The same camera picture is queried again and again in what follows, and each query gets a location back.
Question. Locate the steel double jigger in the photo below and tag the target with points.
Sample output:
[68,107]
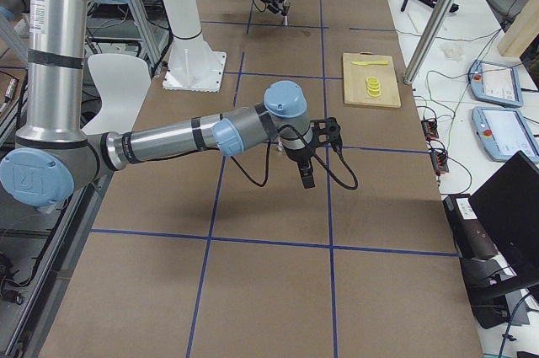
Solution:
[285,10]

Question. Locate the lemon slices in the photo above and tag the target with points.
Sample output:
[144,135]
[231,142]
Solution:
[373,87]

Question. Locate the wooden cutting board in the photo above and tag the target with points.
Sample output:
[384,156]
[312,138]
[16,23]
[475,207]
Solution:
[355,81]

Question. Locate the yellow plastic knife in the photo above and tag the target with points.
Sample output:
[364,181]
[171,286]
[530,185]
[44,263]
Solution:
[370,63]

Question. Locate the white chair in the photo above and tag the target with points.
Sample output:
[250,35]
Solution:
[122,82]

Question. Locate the crumpled white tissue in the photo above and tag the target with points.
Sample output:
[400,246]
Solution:
[452,51]

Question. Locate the lower teach pendant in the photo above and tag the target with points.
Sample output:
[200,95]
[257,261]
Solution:
[503,132]

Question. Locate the teach pendant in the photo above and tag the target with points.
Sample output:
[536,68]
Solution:
[495,84]
[503,132]

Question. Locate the upper teach pendant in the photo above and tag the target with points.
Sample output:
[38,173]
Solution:
[495,84]

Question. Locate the black laptop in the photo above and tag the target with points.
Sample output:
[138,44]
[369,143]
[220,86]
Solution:
[507,207]

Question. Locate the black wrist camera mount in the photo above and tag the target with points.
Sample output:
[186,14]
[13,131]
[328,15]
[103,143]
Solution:
[326,132]

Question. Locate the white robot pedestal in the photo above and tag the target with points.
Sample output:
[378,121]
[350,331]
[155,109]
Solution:
[192,64]

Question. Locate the aluminium frame post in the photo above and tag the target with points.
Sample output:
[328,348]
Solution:
[427,39]

